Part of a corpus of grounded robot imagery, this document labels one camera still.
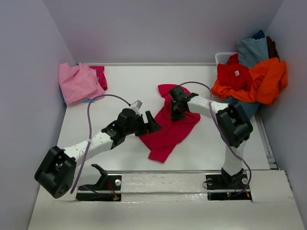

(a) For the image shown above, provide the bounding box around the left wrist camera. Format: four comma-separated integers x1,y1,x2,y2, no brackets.
129,100,142,115

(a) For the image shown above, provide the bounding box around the crimson t shirt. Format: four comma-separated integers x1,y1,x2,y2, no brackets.
140,84,201,163

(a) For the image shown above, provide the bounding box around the magenta folded t shirt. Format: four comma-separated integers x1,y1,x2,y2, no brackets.
90,66,107,91

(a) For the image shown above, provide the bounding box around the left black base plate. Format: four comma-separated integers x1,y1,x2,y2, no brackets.
76,174,122,202

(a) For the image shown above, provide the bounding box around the light blue t shirt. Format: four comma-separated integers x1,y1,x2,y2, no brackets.
236,37,269,69

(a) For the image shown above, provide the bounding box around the red t shirt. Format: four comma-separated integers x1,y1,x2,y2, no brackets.
217,54,252,92

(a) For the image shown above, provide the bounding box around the dark maroon t shirt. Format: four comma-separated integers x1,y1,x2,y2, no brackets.
266,36,279,59

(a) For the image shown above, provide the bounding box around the orange t shirt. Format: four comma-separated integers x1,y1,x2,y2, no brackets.
212,57,288,106

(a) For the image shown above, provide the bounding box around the white plastic basket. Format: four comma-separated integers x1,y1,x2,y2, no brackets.
214,52,238,65

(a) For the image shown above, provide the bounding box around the royal blue t shirt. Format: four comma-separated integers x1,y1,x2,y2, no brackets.
251,30,266,40

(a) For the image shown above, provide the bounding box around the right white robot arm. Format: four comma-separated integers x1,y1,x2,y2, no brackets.
169,86,253,190

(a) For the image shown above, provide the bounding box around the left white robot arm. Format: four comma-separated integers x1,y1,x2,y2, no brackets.
34,108,162,199

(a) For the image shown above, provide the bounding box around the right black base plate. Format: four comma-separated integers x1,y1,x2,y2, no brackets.
202,173,252,201

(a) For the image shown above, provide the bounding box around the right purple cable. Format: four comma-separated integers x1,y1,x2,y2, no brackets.
178,81,252,199

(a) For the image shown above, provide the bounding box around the pink folded t shirt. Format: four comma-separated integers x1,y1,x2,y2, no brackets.
58,63,105,106

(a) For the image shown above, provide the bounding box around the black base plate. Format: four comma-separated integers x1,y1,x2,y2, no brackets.
202,173,252,201
76,174,122,202

